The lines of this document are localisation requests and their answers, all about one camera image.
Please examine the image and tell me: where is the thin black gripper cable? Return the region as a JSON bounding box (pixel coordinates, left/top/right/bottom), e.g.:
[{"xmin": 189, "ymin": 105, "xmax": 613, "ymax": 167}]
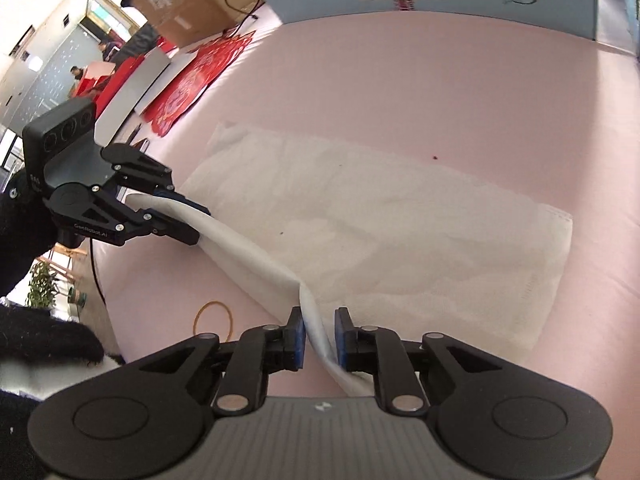
[{"xmin": 89, "ymin": 237, "xmax": 108, "ymax": 311}]

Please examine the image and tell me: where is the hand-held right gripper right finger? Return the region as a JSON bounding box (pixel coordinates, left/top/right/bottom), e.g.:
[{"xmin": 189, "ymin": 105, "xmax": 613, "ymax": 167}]
[{"xmin": 334, "ymin": 306, "xmax": 506, "ymax": 417}]

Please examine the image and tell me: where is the green potted plant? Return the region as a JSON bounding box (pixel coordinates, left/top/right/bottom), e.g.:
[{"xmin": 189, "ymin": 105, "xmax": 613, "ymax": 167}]
[{"xmin": 26, "ymin": 260, "xmax": 60, "ymax": 308}]

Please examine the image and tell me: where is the black white fuzzy garment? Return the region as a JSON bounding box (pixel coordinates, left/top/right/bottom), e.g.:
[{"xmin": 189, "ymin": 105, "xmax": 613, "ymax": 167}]
[{"xmin": 0, "ymin": 305, "xmax": 126, "ymax": 480}]

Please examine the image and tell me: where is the light blue box red tape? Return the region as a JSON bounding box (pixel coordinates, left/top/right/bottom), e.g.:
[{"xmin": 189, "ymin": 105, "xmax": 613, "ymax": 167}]
[{"xmin": 245, "ymin": 0, "xmax": 598, "ymax": 43}]

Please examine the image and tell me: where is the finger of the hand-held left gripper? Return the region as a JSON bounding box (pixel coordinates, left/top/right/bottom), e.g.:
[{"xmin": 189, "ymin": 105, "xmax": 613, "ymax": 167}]
[
  {"xmin": 52, "ymin": 182, "xmax": 202, "ymax": 247},
  {"xmin": 100, "ymin": 143, "xmax": 210, "ymax": 213}
]

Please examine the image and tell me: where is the brown cardboard box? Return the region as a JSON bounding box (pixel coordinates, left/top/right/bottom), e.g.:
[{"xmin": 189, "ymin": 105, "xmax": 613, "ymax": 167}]
[{"xmin": 132, "ymin": 0, "xmax": 263, "ymax": 51}]

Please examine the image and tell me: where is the white shopping bag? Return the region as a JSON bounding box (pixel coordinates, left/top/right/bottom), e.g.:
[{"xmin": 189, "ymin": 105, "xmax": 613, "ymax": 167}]
[{"xmin": 125, "ymin": 121, "xmax": 574, "ymax": 397}]

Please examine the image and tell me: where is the red paper stack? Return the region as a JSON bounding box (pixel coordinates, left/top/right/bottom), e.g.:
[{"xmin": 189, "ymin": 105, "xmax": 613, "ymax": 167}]
[{"xmin": 75, "ymin": 57, "xmax": 146, "ymax": 111}]

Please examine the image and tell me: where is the yellow rubber band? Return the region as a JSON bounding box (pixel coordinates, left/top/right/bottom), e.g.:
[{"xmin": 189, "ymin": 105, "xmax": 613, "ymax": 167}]
[{"xmin": 192, "ymin": 301, "xmax": 234, "ymax": 339}]

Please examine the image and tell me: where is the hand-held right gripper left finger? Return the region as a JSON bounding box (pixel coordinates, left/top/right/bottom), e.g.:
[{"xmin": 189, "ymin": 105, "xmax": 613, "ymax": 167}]
[{"xmin": 140, "ymin": 306, "xmax": 307, "ymax": 417}]

